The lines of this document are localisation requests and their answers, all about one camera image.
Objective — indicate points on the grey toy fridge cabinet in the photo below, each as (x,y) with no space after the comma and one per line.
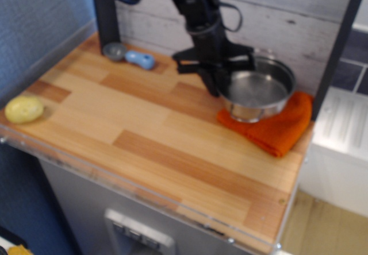
(84,193)

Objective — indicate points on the yellow and black corner object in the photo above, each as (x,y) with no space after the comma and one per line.
(9,248)

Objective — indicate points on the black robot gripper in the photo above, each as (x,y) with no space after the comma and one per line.
(213,52)

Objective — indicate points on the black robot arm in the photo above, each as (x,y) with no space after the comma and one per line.
(200,13)

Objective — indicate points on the yellow toy potato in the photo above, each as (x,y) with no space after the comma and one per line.
(23,109)

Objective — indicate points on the orange knitted towel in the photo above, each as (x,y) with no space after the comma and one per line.
(278,134)

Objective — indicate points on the white ribbed side appliance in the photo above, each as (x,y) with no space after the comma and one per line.
(335,170)

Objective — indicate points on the silver dispenser panel with buttons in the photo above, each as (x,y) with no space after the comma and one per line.
(122,228)

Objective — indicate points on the clear acrylic table edge guard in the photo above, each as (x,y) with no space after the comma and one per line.
(205,175)

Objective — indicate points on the dark vertical post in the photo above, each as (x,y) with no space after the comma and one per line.
(107,22)
(336,52)

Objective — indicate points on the grey and blue toy scoop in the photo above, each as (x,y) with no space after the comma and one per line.
(116,51)

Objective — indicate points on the stainless steel pot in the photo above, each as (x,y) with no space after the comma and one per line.
(261,93)

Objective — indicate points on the dark left vertical post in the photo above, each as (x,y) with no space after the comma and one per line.
(107,22)

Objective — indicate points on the dark right vertical post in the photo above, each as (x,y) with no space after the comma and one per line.
(336,52)

